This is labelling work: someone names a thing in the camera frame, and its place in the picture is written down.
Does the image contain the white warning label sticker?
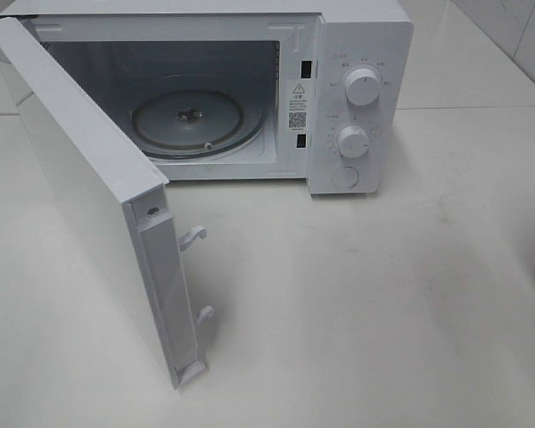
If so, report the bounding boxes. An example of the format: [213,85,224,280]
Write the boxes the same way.
[284,78,313,132]

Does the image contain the round white door button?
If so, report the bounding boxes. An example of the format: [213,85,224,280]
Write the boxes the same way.
[332,166,359,188]

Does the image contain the white control knob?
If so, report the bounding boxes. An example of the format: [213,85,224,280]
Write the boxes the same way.
[336,126,370,159]
[343,64,382,106]

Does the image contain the white microwave door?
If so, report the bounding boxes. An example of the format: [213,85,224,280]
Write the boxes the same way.
[0,18,212,387]

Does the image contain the white microwave oven body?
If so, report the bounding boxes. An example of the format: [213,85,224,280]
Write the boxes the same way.
[0,1,414,194]

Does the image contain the glass microwave turntable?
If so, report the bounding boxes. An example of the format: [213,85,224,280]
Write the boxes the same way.
[131,89,267,160]

